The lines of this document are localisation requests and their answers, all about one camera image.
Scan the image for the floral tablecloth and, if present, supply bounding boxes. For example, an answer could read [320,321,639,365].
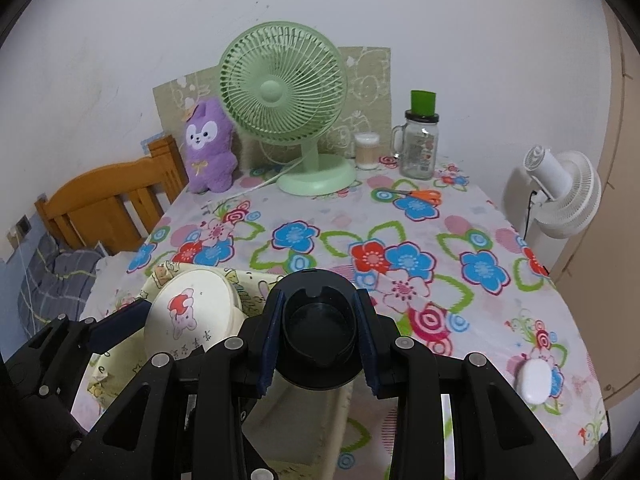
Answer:
[80,160,612,480]

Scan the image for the black fan cable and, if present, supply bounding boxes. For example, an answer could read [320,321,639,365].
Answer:
[521,189,540,242]

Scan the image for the white oval case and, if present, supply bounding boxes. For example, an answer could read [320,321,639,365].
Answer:
[519,359,557,407]

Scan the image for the yellow printed storage box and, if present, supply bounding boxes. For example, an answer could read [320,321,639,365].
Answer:
[85,260,362,480]

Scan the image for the glass mug jar green lid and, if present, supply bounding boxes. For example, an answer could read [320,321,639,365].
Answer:
[390,90,442,180]

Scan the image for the white standing fan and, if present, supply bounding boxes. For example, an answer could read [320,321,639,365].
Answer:
[521,144,602,273]

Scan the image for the white fan power cord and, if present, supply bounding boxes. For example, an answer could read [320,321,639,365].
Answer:
[200,156,307,207]

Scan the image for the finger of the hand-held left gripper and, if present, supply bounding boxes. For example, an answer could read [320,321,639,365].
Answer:
[9,299,152,397]

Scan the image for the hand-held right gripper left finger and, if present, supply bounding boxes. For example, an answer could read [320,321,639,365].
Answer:
[85,287,287,480]

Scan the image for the beige door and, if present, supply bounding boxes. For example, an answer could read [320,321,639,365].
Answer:
[549,2,640,413]

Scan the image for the white cloth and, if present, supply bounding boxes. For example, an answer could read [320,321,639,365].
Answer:
[80,242,151,322]

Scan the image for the green desk fan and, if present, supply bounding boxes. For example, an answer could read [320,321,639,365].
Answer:
[217,21,359,197]

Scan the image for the cotton swab jar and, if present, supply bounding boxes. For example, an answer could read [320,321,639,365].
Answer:
[353,132,381,171]

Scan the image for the wooden bed headboard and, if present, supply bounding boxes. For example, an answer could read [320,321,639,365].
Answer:
[34,135,189,257]

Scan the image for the blue plaid blanket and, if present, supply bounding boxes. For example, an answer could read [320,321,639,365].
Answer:
[16,232,104,337]

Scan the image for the beige patterned board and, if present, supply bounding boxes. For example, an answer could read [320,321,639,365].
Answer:
[152,46,392,173]

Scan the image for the purple plush toy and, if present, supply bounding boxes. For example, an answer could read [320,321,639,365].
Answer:
[181,98,239,194]

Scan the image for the orange handled scissors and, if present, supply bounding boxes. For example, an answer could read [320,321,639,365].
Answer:
[375,187,444,209]

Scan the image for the black round cup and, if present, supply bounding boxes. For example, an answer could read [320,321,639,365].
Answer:
[272,270,369,392]

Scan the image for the cream round bear-print case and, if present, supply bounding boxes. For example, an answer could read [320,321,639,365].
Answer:
[144,267,247,362]

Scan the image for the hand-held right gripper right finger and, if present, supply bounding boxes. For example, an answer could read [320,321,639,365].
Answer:
[352,287,567,480]

